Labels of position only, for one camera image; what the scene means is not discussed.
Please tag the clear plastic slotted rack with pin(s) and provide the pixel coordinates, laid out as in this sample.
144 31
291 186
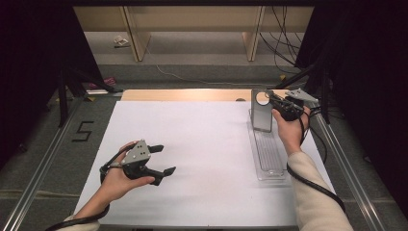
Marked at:
267 154

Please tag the person's right hand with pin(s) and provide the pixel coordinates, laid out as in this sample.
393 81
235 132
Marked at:
290 134

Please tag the black curtain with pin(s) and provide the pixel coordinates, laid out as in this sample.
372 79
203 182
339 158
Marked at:
369 80
25 64

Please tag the crumpled white paper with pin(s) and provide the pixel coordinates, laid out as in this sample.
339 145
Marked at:
121 40

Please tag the dark translucent phone case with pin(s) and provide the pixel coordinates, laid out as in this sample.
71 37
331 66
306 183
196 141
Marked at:
260 117

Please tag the pink object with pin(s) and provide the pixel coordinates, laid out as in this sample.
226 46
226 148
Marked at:
107 82

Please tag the aluminium rail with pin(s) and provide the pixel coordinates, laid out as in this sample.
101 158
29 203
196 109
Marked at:
38 179
351 170

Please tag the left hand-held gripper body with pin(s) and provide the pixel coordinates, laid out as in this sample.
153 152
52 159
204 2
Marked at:
138 157

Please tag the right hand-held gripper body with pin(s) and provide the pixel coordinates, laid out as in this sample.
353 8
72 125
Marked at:
293 110

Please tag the light wooden bench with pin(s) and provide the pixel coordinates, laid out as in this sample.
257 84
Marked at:
192 17

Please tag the white table sheet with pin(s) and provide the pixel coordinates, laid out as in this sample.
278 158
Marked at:
198 160

